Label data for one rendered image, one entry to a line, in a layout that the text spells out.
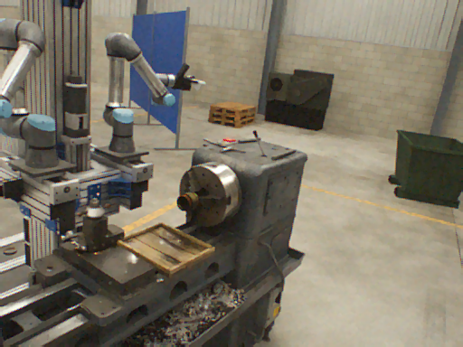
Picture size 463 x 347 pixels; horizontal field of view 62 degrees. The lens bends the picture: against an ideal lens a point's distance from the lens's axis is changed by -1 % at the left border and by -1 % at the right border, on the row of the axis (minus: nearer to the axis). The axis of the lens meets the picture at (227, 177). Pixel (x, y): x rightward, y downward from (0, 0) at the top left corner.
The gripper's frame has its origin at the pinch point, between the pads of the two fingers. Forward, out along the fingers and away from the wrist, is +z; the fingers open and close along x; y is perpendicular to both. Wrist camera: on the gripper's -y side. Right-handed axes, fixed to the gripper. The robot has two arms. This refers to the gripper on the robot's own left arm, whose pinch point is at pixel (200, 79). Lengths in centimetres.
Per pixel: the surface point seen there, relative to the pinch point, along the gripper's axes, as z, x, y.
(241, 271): -15, 99, 78
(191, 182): -43, 78, 33
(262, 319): 11, 101, 122
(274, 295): 18, 98, 106
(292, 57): 692, -654, 66
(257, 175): -15, 92, 24
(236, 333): -8, 102, 125
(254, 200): -14, 94, 37
